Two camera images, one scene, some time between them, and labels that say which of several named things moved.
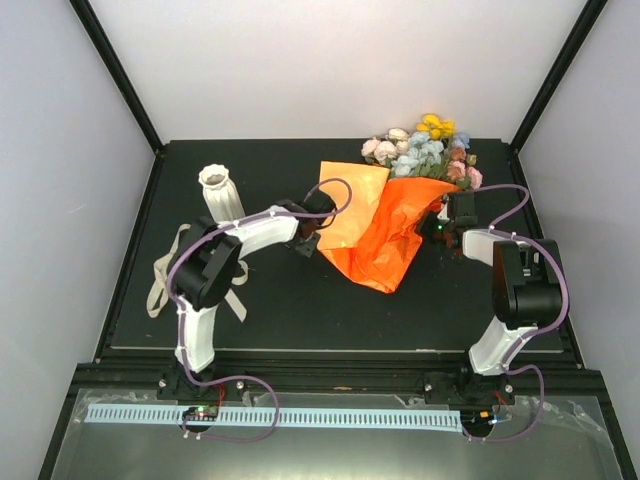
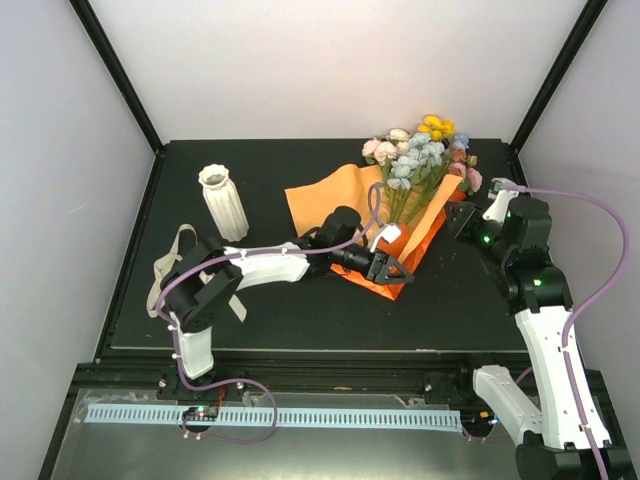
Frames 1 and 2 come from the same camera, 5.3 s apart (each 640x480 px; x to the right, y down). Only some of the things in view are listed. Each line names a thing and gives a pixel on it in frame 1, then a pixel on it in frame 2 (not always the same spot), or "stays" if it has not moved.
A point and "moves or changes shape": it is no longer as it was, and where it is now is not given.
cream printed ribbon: (159, 292) stays
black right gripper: (423, 229) -> (463, 231)
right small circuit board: (478, 418) stays
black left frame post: (119, 74) stays
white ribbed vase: (221, 197) stays
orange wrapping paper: (367, 221) moves or changes shape
